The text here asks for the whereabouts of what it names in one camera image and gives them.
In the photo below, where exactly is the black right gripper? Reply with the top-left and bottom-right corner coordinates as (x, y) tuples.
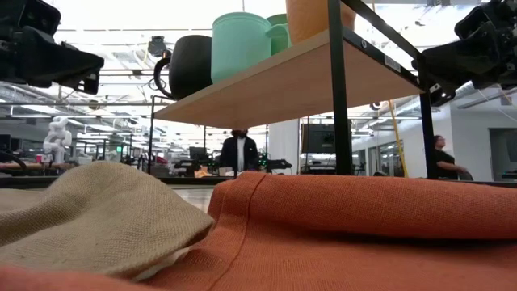
(410, 0), (517, 108)

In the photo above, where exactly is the person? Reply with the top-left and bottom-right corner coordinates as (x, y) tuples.
(219, 128), (260, 173)
(433, 134), (468, 181)

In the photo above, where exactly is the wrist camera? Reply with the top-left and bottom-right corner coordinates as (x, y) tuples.
(0, 0), (62, 38)
(453, 2), (496, 40)

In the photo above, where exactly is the sage green cup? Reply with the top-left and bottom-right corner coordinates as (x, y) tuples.
(265, 12), (292, 56)

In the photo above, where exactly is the black monitor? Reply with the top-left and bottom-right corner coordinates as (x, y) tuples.
(301, 122), (353, 155)

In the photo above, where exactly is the yellow cable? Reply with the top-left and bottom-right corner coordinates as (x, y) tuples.
(386, 99), (410, 178)

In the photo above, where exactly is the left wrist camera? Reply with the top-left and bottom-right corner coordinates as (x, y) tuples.
(0, 0), (62, 38)

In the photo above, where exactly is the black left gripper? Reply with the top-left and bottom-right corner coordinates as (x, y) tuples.
(0, 23), (106, 96)

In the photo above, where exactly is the ceiling light strip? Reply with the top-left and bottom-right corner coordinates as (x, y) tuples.
(96, 67), (158, 78)

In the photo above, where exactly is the wooden shelf with black frame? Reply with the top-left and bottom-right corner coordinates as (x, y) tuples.
(148, 0), (438, 182)

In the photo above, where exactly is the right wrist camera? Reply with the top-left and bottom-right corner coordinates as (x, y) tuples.
(453, 2), (496, 40)

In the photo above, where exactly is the orange cloth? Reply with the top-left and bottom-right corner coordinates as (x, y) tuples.
(0, 170), (517, 291)

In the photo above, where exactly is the small orange cup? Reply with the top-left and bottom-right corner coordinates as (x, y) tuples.
(284, 0), (359, 44)

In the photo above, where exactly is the light turquoise mug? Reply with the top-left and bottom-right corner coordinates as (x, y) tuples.
(211, 11), (292, 84)

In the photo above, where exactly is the beige cloth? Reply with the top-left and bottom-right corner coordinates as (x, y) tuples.
(0, 160), (216, 280)

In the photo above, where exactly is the black ceiling cable reel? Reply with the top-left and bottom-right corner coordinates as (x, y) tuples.
(146, 34), (173, 60)

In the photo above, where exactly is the black mug with yellow inside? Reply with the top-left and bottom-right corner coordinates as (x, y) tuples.
(153, 34), (214, 102)

